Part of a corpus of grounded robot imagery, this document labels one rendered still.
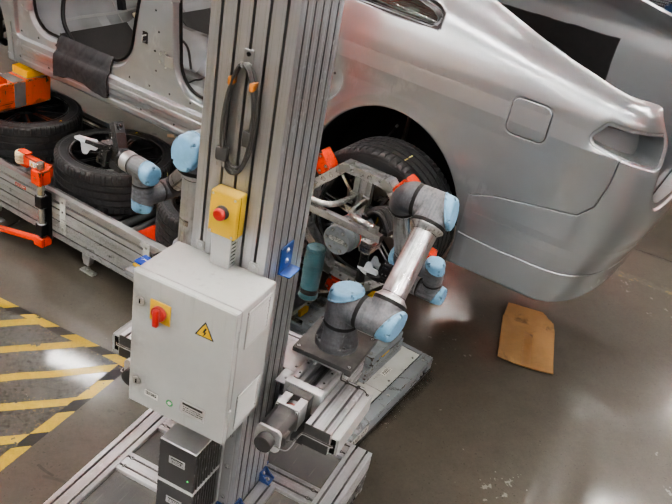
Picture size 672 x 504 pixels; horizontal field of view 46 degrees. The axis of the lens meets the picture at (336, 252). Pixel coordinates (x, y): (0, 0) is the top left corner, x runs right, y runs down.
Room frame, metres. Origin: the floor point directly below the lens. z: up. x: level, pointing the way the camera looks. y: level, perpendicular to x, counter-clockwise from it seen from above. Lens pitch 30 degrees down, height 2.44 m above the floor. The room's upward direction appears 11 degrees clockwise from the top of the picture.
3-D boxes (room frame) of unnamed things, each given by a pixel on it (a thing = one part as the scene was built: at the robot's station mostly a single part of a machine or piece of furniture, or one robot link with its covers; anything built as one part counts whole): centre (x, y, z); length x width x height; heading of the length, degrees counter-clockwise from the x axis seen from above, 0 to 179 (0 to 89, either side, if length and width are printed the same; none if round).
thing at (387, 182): (2.97, -0.07, 0.85); 0.54 x 0.07 x 0.54; 62
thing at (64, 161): (3.95, 1.31, 0.39); 0.66 x 0.66 x 0.24
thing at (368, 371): (3.14, -0.11, 0.13); 0.50 x 0.36 x 0.10; 62
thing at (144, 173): (2.39, 0.70, 1.21); 0.11 x 0.08 x 0.09; 55
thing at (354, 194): (2.90, 0.07, 1.03); 0.19 x 0.18 x 0.11; 152
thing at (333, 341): (2.17, -0.06, 0.87); 0.15 x 0.15 x 0.10
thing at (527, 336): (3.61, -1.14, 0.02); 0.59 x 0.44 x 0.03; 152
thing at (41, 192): (3.56, 1.57, 0.30); 0.09 x 0.05 x 0.50; 62
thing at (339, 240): (2.90, -0.04, 0.85); 0.21 x 0.14 x 0.14; 152
